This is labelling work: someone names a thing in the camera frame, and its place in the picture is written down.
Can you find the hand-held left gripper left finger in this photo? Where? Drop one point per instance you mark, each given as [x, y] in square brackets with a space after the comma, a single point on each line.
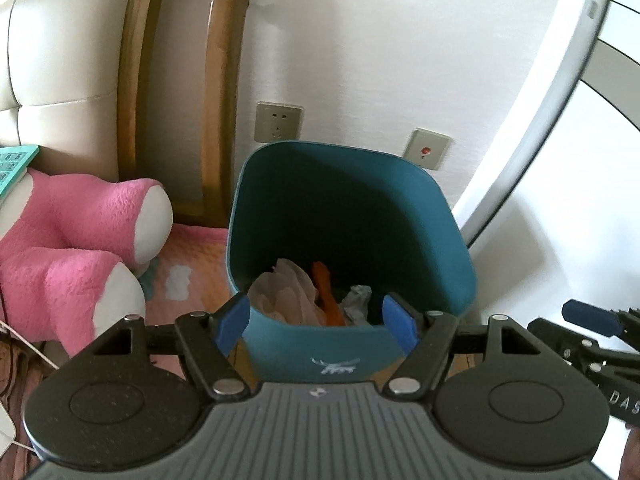
[234, 322]

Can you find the person's right hand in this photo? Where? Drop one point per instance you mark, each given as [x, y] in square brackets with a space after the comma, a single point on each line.
[632, 426]

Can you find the wooden nightstand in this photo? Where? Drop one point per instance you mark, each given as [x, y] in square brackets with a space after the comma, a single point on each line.
[239, 362]

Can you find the wooden headboard frame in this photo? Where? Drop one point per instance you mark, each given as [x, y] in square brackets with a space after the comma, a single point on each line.
[227, 110]

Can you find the beige padded headboard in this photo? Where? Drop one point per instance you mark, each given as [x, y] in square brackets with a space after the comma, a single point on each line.
[60, 60]

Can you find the teal bin with deer print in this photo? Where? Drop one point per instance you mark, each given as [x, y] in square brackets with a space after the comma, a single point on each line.
[350, 200]

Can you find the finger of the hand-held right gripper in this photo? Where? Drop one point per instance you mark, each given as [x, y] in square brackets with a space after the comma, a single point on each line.
[590, 316]
[555, 335]

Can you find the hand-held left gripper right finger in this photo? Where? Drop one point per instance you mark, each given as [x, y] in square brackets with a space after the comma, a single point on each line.
[400, 322]

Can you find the white wardrobe sliding door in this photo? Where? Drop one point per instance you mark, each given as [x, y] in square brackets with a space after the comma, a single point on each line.
[550, 210]

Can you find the teal number puzzle board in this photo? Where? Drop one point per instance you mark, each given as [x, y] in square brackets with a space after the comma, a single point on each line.
[15, 165]

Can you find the orange wrapper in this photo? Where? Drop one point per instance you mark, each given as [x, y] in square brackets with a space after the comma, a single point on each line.
[327, 295]

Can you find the pink and white plush toy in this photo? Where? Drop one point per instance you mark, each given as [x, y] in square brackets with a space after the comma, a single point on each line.
[75, 220]

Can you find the wall switch with red dot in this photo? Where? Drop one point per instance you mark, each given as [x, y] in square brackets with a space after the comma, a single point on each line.
[426, 149]

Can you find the grey wall socket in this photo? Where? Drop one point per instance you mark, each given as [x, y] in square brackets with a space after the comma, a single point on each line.
[277, 121]

